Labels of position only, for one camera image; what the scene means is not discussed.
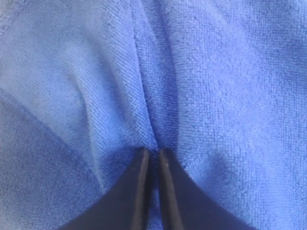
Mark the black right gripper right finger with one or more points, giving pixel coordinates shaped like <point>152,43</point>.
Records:
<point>184,206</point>

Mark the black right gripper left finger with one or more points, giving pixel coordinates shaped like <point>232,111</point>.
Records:
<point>126,205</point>

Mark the blue microfiber towel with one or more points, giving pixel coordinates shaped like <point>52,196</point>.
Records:
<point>221,82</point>

